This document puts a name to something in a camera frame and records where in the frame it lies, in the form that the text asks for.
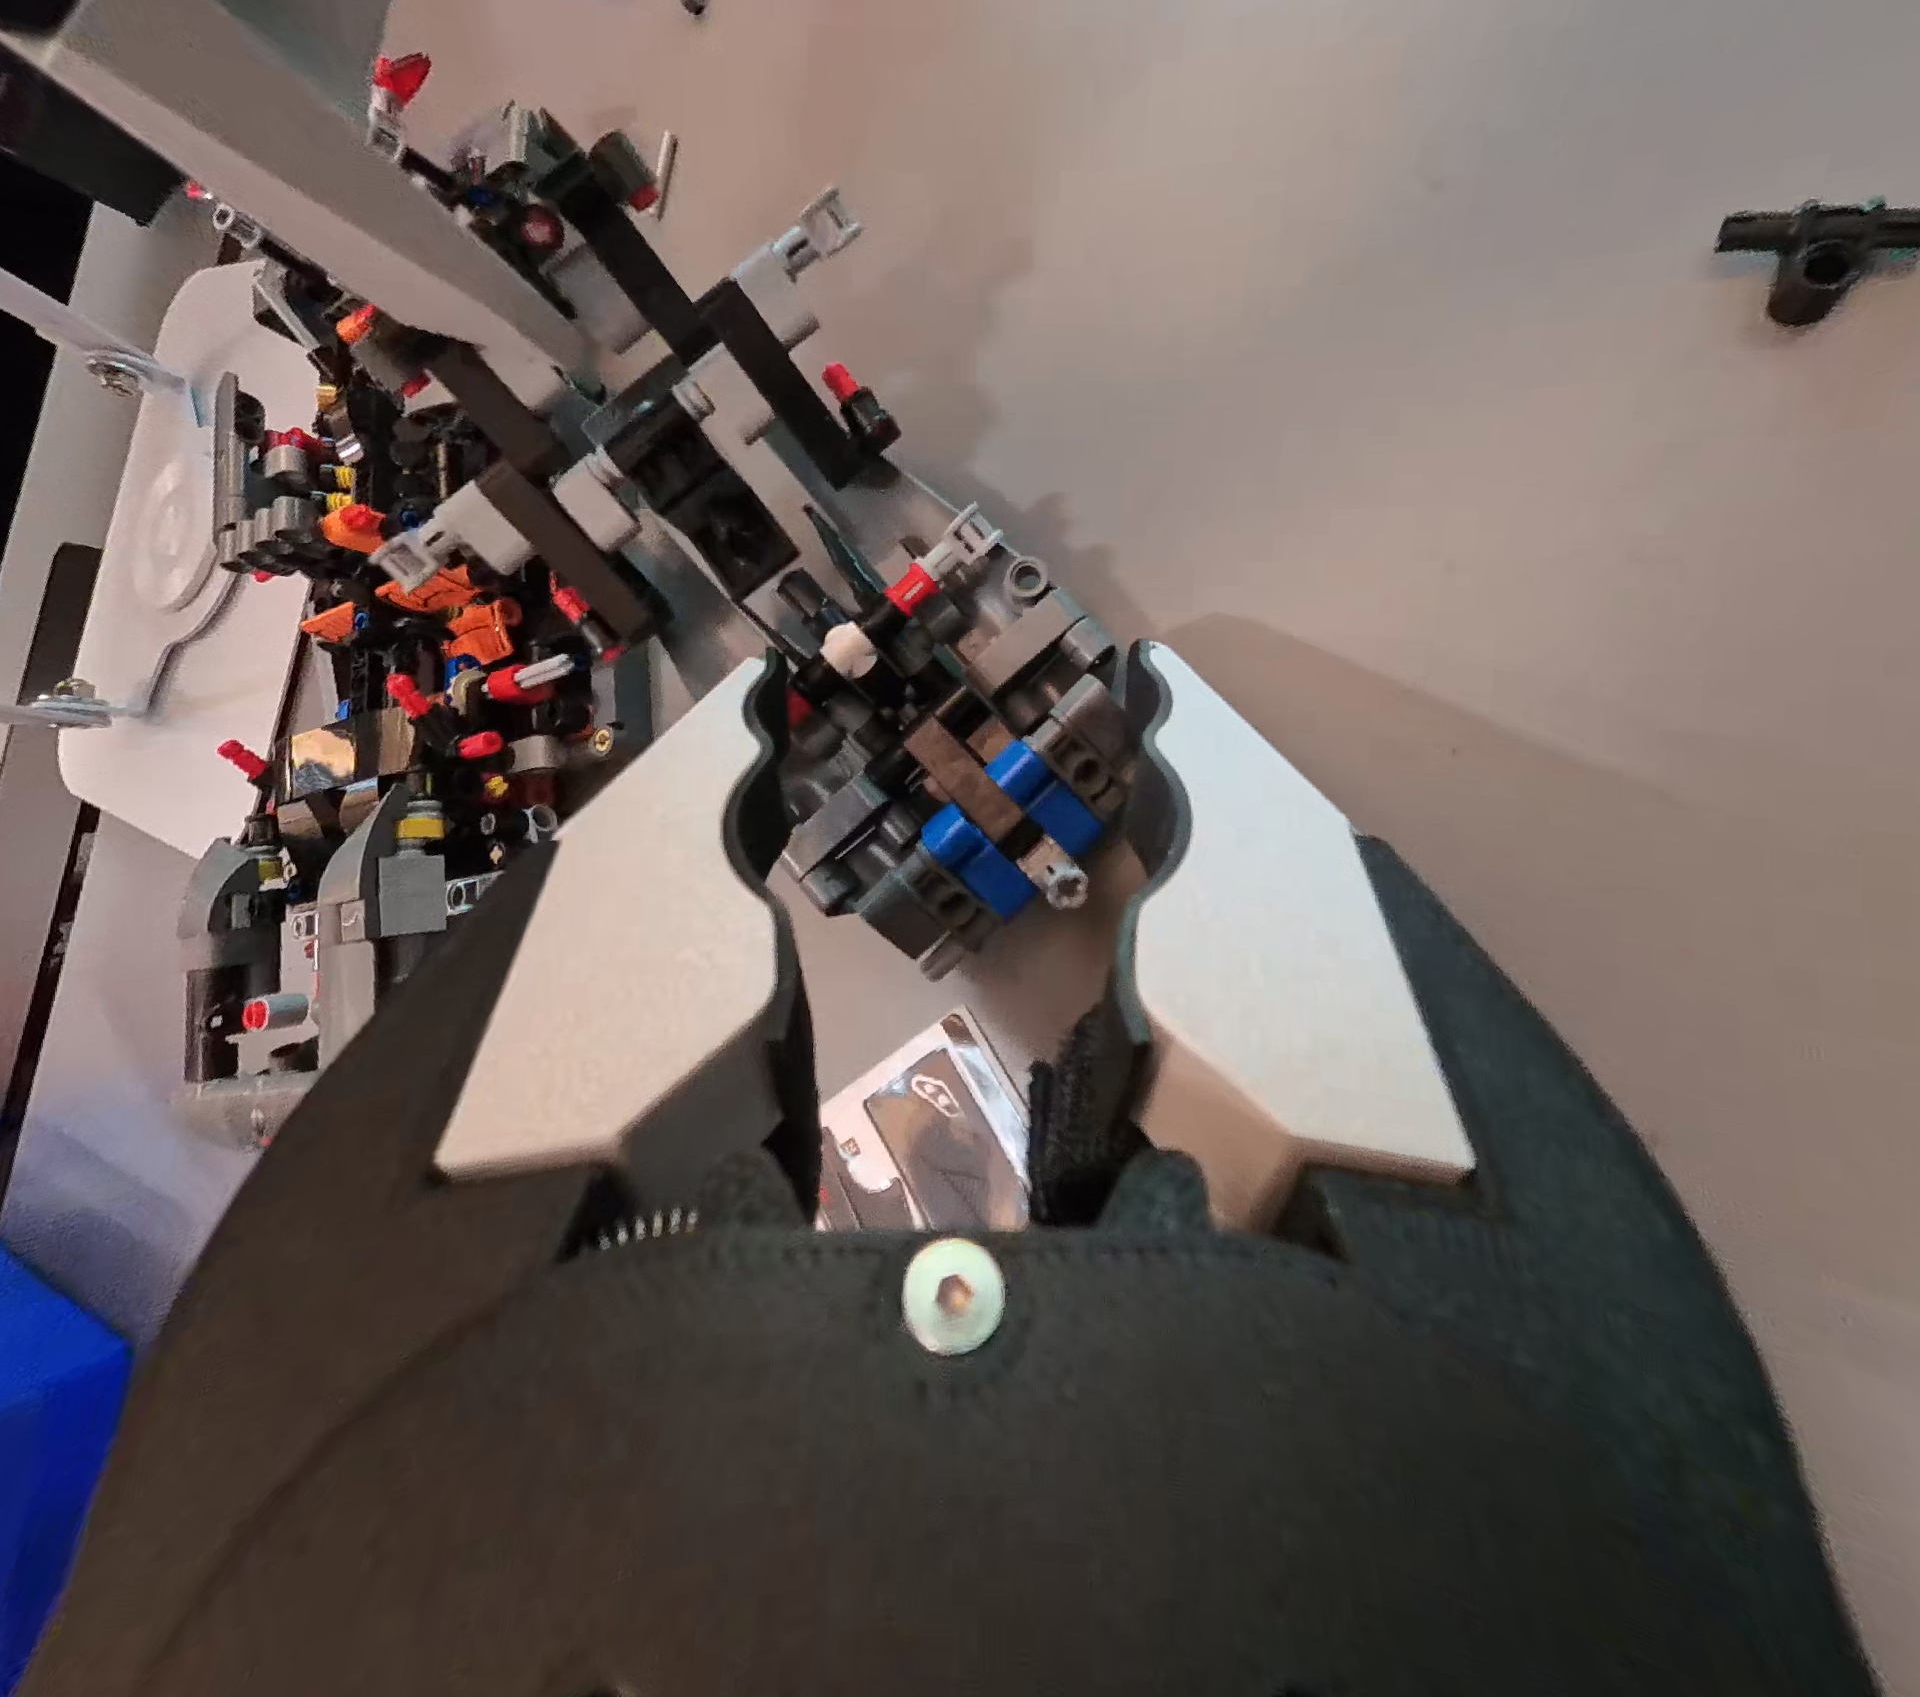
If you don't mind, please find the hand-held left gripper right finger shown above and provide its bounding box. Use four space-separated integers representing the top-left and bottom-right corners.
1026 637 1482 1231

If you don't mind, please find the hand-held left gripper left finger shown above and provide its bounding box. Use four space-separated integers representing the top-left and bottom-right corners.
431 650 823 1231

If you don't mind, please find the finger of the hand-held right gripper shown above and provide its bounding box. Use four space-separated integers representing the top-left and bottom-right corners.
0 0 606 383

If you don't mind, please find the black lego beam assembly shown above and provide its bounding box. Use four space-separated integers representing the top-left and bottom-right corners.
365 187 906 653

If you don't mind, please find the lego sticker sheet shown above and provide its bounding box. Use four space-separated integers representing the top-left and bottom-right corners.
816 1007 1040 1234

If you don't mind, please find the large lego car chassis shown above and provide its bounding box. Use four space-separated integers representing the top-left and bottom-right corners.
176 50 679 1132

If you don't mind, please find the black lego connector piece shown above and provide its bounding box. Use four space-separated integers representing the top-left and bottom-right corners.
1712 200 1920 329

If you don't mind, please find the white book stand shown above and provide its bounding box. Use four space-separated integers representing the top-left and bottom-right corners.
0 200 365 862

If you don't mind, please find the blue storage bin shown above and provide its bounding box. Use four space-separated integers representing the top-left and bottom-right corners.
0 1238 140 1673

